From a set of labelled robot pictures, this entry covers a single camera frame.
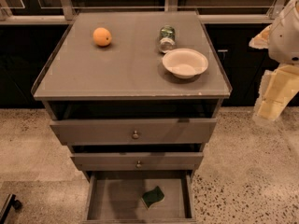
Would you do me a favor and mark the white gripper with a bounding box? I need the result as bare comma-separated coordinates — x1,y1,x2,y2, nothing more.
249,0,299,121

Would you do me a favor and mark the white paper bowl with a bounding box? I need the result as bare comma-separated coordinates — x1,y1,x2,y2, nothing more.
162,49,208,79

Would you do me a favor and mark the round metal middle knob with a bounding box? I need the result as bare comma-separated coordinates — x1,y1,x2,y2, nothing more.
135,161,142,169

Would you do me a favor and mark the grey drawer cabinet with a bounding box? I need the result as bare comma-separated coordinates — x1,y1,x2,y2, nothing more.
30,10,233,224

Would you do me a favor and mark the green yellow sponge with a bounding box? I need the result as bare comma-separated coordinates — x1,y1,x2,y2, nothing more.
141,186,164,209

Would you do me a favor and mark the grey middle drawer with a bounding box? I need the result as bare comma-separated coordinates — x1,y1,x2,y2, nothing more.
71,152,203,171

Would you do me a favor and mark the metal railing frame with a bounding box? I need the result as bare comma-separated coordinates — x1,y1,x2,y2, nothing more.
0,0,291,24

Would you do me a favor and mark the orange fruit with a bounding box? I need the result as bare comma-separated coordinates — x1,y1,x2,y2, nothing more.
93,27,112,47

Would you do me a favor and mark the black caster wheel base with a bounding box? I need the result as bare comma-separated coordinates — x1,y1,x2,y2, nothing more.
0,194,22,224

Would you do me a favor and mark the grey top drawer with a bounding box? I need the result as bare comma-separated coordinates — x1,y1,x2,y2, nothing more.
50,119,216,146

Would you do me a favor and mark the round metal knob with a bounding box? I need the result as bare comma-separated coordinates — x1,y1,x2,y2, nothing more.
132,131,139,139
135,161,142,169

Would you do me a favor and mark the round metal top knob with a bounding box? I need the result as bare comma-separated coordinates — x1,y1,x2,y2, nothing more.
132,131,139,139

